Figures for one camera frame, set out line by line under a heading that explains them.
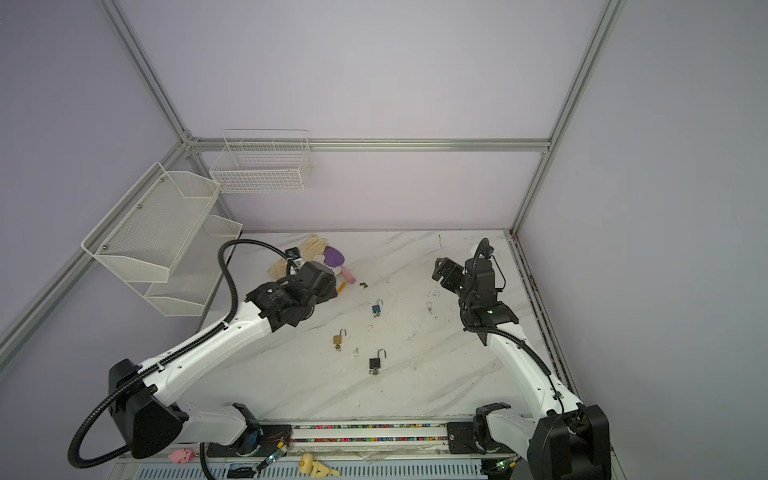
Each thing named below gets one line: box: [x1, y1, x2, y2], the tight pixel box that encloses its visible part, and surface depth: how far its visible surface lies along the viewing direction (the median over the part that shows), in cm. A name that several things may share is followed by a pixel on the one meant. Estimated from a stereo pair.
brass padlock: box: [333, 328, 347, 352], surface depth 92 cm
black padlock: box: [369, 348, 387, 369], surface depth 88 cm
